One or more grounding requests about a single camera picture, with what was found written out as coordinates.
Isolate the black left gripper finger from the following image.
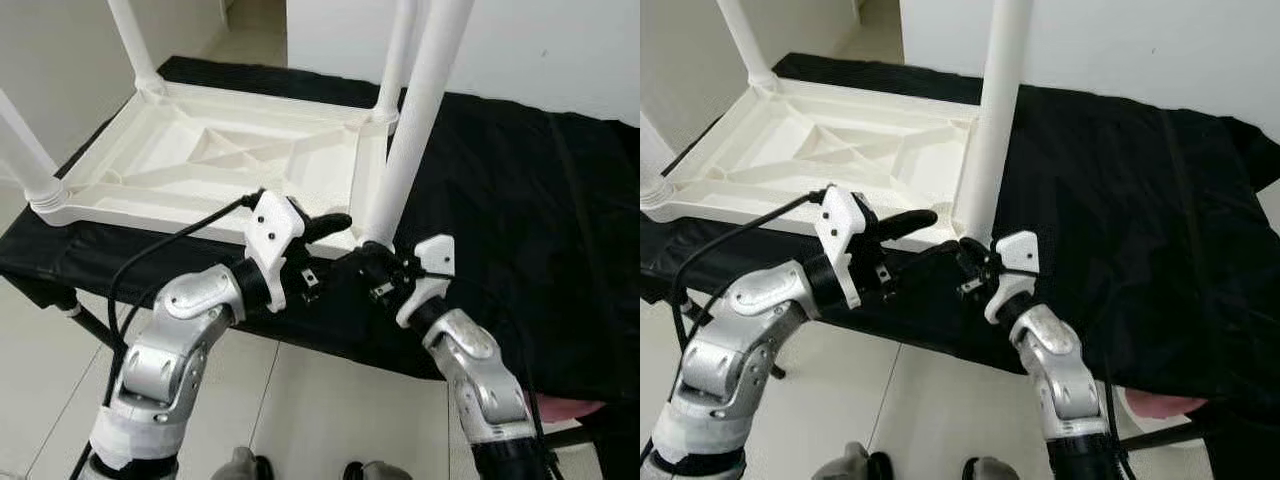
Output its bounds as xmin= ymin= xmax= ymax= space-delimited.
xmin=875 ymin=208 xmax=940 ymax=242
xmin=300 ymin=212 xmax=354 ymax=245

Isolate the white plastic table top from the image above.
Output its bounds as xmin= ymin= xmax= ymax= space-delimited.
xmin=30 ymin=80 xmax=401 ymax=252
xmin=640 ymin=75 xmax=987 ymax=247

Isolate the black table cloth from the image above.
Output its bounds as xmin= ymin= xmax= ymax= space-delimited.
xmin=0 ymin=55 xmax=641 ymax=480
xmin=640 ymin=52 xmax=1280 ymax=480

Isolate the grey right robot leg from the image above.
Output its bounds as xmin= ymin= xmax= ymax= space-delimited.
xmin=960 ymin=455 xmax=1023 ymax=480
xmin=345 ymin=460 xmax=413 ymax=480

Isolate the pink cloth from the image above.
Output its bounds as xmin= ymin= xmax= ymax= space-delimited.
xmin=1123 ymin=389 xmax=1208 ymax=420
xmin=528 ymin=394 xmax=608 ymax=422

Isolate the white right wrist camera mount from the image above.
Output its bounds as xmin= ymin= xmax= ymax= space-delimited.
xmin=985 ymin=230 xmax=1042 ymax=327
xmin=395 ymin=235 xmax=457 ymax=330

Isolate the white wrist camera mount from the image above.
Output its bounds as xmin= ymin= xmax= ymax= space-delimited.
xmin=395 ymin=235 xmax=457 ymax=330
xmin=815 ymin=185 xmax=879 ymax=312
xmin=245 ymin=190 xmax=307 ymax=314
xmin=985 ymin=230 xmax=1042 ymax=327

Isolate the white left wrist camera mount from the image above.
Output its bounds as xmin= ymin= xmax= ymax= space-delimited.
xmin=815 ymin=185 xmax=879 ymax=312
xmin=245 ymin=190 xmax=307 ymax=314

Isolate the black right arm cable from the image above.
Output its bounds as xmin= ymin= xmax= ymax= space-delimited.
xmin=1008 ymin=265 xmax=1129 ymax=473
xmin=418 ymin=270 xmax=549 ymax=463

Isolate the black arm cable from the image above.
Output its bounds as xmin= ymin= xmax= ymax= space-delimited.
xmin=68 ymin=190 xmax=264 ymax=473
xmin=667 ymin=187 xmax=833 ymax=353
xmin=418 ymin=270 xmax=549 ymax=463
xmin=1008 ymin=265 xmax=1129 ymax=473

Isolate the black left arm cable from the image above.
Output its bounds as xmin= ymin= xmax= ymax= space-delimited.
xmin=667 ymin=187 xmax=833 ymax=353
xmin=68 ymin=190 xmax=264 ymax=473

